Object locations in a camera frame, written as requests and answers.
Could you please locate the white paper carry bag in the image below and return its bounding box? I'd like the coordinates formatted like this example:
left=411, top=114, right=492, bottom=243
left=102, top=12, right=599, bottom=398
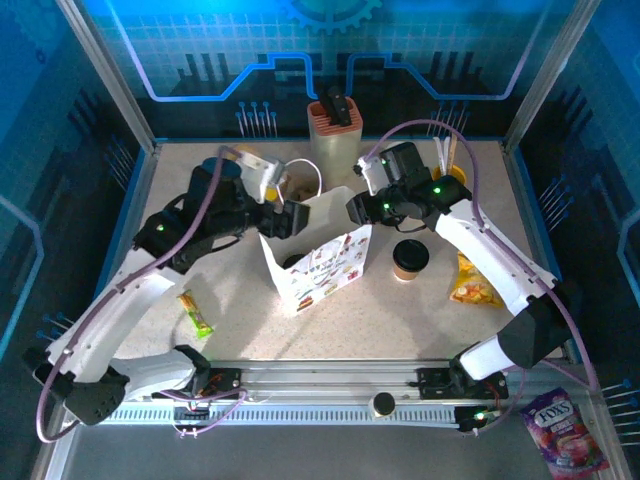
left=258, top=158, right=374, bottom=314

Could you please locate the brown paper coffee cup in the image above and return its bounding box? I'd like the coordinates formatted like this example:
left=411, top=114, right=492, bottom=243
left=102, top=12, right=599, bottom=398
left=393, top=264, right=426, bottom=283

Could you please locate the brown cardboard cup carrier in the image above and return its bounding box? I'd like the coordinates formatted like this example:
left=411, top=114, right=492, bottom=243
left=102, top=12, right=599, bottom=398
left=279, top=172, right=321, bottom=201

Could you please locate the yellow utensil holder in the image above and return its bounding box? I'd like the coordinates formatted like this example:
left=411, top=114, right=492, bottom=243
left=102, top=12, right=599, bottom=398
left=432, top=164, right=467, bottom=185

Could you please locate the beige knife block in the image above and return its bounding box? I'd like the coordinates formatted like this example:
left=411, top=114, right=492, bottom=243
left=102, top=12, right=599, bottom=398
left=306, top=97, right=364, bottom=186

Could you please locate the yellow chips packet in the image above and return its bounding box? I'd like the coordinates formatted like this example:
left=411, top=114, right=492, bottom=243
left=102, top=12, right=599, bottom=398
left=448, top=252, right=504, bottom=309

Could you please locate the green snack bar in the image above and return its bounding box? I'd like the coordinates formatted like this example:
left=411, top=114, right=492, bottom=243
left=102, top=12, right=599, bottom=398
left=177, top=290, right=215, bottom=340

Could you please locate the black round knob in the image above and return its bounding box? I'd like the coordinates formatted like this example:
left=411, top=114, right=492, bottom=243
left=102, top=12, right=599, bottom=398
left=368, top=392, right=396, bottom=419

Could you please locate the purple candy bag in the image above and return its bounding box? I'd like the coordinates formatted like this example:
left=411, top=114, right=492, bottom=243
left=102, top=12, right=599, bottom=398
left=518, top=387, right=611, bottom=480

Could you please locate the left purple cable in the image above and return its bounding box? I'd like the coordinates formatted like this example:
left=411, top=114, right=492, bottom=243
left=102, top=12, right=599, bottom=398
left=35, top=144, right=249, bottom=445

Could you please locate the purple cable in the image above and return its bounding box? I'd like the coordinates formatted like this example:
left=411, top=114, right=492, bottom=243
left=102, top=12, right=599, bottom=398
left=35, top=144, right=249, bottom=445
left=367, top=118, right=601, bottom=436

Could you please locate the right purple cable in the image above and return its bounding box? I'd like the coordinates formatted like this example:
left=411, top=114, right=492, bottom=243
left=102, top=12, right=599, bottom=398
left=367, top=118, right=601, bottom=436

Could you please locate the aluminium frame base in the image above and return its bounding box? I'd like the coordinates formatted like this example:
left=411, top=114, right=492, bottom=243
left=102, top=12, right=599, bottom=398
left=29, top=358, right=631, bottom=480

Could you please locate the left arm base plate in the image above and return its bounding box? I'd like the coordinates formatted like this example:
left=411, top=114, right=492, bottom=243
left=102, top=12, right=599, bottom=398
left=194, top=367, right=244, bottom=401

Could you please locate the left aluminium frame post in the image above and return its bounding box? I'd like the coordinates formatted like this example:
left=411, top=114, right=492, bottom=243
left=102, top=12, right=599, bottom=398
left=54, top=0, right=162, bottom=154

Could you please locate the aluminium frame post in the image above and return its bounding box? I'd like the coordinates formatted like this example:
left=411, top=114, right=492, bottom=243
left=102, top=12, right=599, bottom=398
left=54, top=0, right=162, bottom=154
left=502, top=0, right=601, bottom=151

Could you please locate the right aluminium frame post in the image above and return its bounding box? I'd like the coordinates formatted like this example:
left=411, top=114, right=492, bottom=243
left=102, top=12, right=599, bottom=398
left=502, top=0, right=601, bottom=151

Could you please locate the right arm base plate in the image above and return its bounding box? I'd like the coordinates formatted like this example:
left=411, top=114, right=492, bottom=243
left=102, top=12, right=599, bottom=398
left=417, top=367, right=509, bottom=401

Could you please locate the white slotted cable duct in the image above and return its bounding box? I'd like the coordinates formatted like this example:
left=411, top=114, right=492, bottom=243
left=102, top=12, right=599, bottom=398
left=99, top=403, right=461, bottom=427

